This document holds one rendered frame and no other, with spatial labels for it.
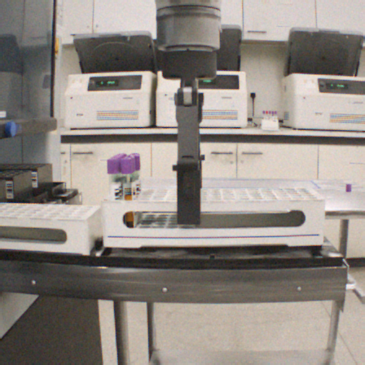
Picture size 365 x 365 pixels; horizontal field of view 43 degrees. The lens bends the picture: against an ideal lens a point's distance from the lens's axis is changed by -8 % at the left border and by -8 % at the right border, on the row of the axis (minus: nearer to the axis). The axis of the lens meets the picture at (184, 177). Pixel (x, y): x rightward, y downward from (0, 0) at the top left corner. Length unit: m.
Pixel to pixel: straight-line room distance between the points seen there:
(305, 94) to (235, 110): 0.45
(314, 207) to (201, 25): 0.28
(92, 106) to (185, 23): 2.44
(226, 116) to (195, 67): 2.35
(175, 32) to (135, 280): 0.33
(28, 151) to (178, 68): 0.73
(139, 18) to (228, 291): 2.83
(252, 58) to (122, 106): 1.11
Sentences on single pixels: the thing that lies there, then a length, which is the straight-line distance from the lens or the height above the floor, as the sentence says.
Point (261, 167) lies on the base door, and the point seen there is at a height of 0.67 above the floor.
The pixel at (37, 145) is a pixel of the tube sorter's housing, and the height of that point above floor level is 0.93.
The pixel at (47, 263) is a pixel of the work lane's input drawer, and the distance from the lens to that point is 0.67.
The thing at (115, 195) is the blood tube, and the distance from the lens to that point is 0.65.
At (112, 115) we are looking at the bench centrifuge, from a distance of 3.02.
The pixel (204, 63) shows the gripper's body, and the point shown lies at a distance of 0.64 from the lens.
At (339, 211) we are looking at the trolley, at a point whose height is 0.82.
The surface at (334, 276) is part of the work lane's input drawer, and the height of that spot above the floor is 0.79.
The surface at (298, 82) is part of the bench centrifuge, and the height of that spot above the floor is 1.20.
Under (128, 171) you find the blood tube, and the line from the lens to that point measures 0.64.
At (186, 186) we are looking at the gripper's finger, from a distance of 0.61.
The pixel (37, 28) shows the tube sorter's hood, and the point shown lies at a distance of 1.15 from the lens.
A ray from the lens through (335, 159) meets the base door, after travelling 3.08.
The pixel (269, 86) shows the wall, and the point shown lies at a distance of 3.62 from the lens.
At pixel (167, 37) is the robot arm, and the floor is 1.10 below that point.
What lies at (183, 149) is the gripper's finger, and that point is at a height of 0.96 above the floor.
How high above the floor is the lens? 1.01
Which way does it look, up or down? 8 degrees down
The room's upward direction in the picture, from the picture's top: straight up
